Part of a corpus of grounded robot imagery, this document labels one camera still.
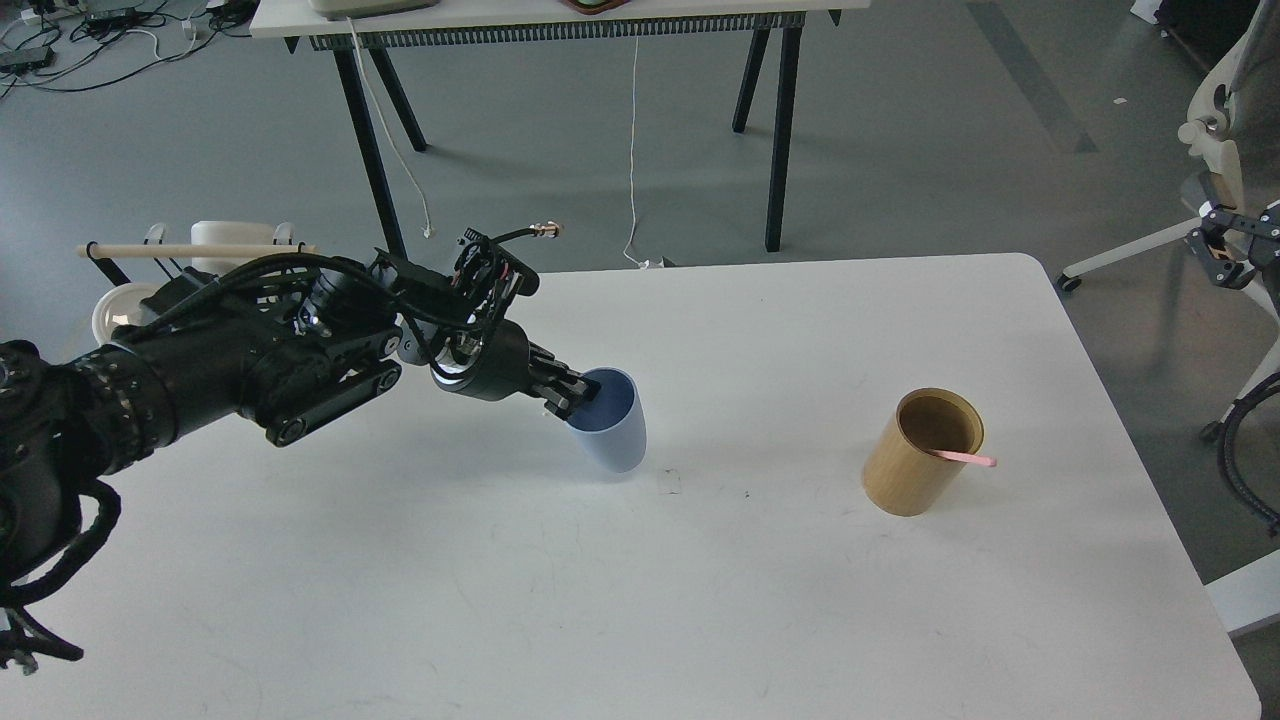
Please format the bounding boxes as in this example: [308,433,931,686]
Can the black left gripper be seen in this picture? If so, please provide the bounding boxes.
[431,320,600,421]

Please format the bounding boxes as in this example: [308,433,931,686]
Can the blue cup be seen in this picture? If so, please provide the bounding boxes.
[566,366,646,474]

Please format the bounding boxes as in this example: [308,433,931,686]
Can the pink chopstick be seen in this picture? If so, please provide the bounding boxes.
[929,448,998,468]

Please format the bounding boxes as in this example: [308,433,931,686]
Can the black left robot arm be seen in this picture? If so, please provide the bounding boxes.
[1,231,603,674]

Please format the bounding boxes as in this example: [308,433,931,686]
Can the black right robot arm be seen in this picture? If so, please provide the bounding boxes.
[1184,170,1279,538]

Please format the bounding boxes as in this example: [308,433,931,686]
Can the wooden cylinder holder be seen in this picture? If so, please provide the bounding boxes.
[861,387,986,518]

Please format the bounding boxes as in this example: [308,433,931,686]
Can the white background table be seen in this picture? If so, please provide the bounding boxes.
[250,1,870,266]

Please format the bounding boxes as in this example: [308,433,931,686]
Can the white plate in rack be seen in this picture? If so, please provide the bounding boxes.
[90,282,161,345]

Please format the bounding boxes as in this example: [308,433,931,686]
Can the wooden dowel on rack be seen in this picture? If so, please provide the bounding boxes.
[74,242,317,260]

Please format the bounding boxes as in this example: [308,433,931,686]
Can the white office chair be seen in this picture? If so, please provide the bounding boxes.
[1055,0,1280,441]

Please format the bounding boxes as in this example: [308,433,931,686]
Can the white hanging cable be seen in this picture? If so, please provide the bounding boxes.
[346,17,436,240]
[622,38,669,272]

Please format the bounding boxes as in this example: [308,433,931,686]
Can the black wire dish rack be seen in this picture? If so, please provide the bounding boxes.
[84,220,308,286]

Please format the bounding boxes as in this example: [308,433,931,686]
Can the floor cables and power strips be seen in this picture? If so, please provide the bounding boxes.
[0,0,256,96]

